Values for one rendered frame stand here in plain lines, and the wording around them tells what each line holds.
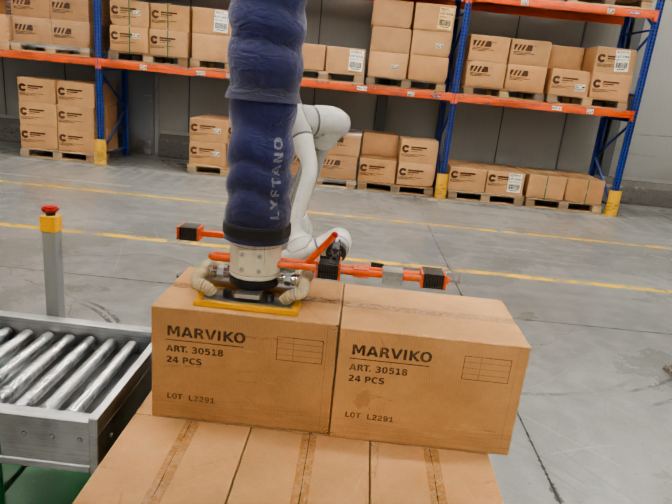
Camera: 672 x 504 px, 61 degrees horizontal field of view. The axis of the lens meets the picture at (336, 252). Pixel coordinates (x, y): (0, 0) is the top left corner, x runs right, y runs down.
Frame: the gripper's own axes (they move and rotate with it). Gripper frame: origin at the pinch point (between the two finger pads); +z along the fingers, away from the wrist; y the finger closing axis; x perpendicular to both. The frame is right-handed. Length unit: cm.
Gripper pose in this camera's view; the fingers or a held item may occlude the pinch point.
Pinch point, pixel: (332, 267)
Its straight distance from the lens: 192.8
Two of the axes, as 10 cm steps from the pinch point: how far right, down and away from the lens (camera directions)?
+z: -0.6, 2.8, -9.6
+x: -9.9, -1.0, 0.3
